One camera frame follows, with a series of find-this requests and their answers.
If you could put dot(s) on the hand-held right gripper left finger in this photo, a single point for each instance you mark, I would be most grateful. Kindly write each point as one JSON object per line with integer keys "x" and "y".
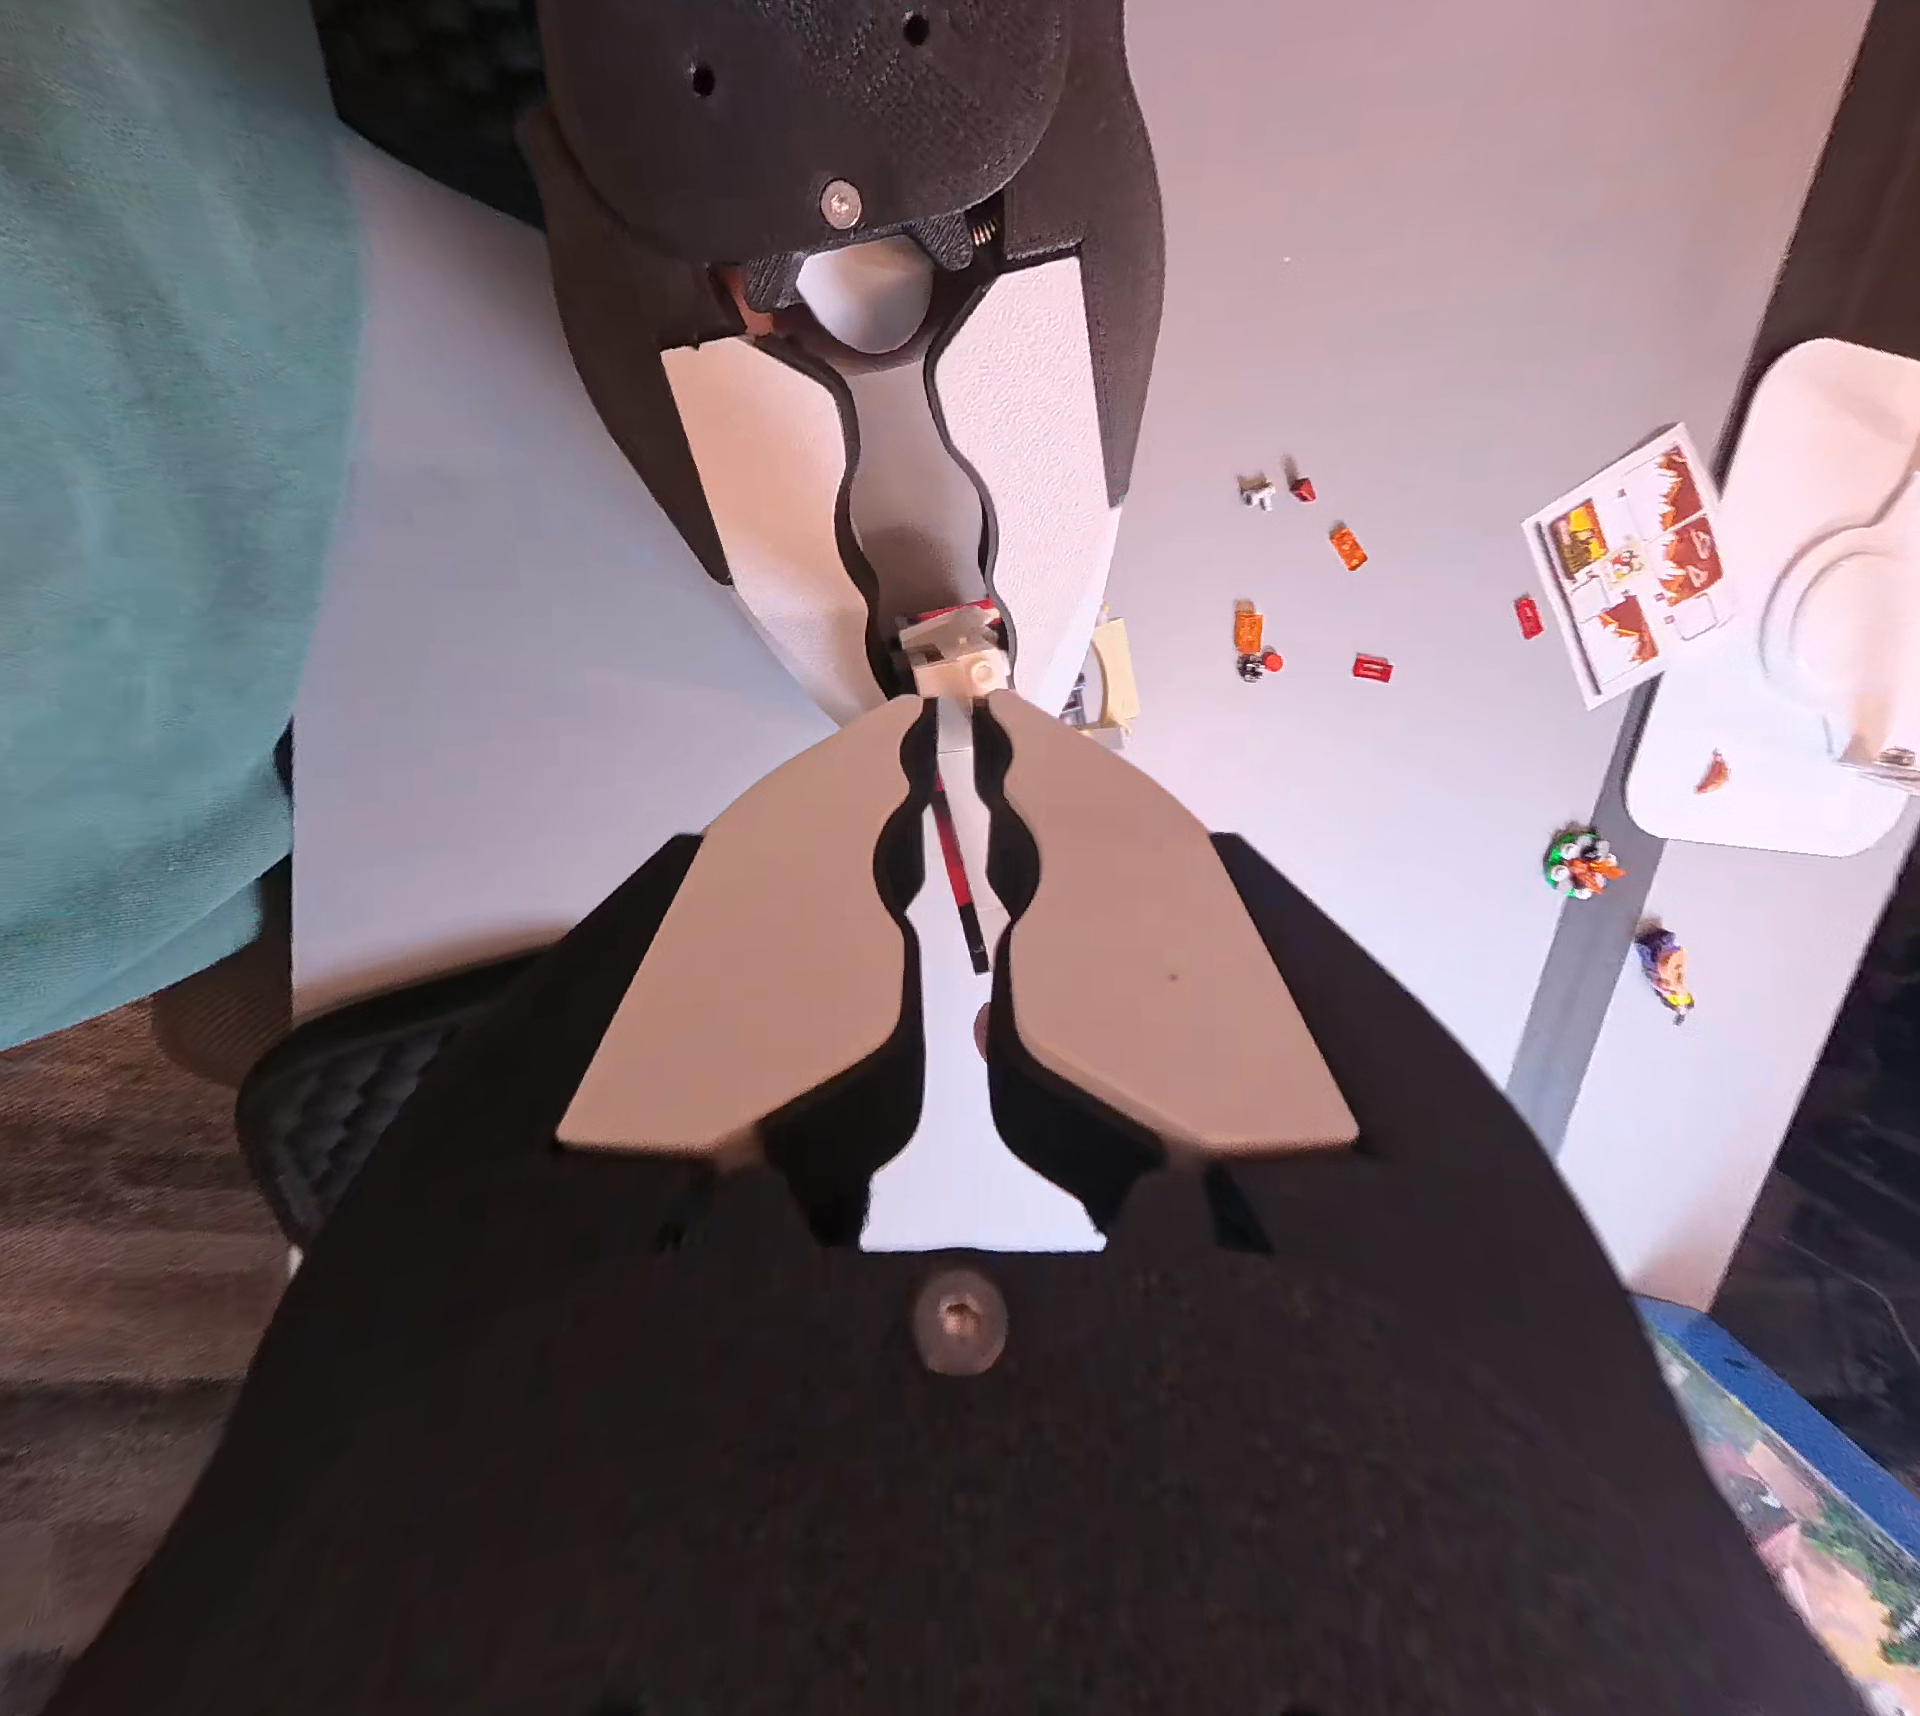
{"x": 750, "y": 981}

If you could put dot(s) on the brown brick piece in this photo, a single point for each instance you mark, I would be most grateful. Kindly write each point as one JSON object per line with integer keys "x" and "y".
{"x": 1718, "y": 770}

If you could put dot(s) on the purple toy minifigure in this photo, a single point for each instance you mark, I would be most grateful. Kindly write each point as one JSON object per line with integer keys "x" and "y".
{"x": 1664, "y": 974}

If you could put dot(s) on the sticker sheet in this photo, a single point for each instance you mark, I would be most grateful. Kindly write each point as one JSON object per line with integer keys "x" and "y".
{"x": 1635, "y": 560}

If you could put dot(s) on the brick campfire on green base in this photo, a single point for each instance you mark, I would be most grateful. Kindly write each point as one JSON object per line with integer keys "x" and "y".
{"x": 1578, "y": 861}

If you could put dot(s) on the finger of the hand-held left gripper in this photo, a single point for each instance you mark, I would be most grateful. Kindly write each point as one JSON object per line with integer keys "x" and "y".
{"x": 1035, "y": 440}
{"x": 750, "y": 456}

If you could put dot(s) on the grey small connector brick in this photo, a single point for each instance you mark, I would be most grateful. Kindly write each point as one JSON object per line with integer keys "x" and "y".
{"x": 1256, "y": 490}

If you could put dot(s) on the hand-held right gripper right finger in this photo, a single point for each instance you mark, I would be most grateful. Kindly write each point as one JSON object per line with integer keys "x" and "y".
{"x": 1171, "y": 981}

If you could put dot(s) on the dark red tile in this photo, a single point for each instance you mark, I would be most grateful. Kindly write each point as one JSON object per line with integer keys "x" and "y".
{"x": 1529, "y": 615}

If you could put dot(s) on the red tan brick toy truck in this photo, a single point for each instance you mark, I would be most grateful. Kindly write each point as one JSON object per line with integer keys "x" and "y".
{"x": 953, "y": 666}

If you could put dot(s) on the grey desk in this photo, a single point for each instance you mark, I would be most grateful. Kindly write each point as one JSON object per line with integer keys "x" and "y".
{"x": 1424, "y": 171}

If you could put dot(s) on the white plastic board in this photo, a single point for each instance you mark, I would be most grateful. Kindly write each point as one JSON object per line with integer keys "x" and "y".
{"x": 1771, "y": 726}

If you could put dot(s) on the blue toy set box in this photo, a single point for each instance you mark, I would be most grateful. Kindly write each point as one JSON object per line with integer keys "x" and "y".
{"x": 1800, "y": 1520}

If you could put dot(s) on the orange transparent tile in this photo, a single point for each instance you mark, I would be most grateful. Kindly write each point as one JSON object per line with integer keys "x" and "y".
{"x": 1248, "y": 627}
{"x": 1350, "y": 547}

